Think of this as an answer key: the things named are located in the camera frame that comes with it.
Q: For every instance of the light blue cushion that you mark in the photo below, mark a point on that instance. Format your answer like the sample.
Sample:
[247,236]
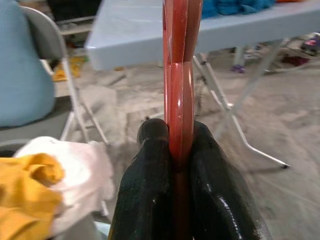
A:
[22,70]

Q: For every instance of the yellow picture book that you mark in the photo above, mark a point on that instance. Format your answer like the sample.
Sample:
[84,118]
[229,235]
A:
[67,71]

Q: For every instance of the yellow garment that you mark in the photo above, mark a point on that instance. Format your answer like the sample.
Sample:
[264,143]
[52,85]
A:
[27,195]

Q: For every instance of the white garment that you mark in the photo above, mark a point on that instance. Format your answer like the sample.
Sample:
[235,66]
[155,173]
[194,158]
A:
[85,170]

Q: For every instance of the grey folding chair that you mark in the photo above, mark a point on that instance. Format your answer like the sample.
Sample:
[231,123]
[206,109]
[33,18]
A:
[47,32]

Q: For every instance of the red plastic clothes hanger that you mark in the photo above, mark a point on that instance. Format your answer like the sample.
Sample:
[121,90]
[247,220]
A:
[181,90]

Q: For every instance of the grey folding table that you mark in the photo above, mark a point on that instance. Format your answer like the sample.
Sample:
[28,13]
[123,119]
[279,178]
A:
[140,32]

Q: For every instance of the blue garment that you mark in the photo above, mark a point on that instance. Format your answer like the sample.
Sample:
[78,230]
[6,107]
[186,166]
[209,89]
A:
[232,7]

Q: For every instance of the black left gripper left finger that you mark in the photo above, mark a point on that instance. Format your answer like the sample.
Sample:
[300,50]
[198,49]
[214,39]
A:
[142,190]

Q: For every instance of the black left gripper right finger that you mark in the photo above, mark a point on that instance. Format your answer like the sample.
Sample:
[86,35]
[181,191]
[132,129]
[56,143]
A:
[220,195]

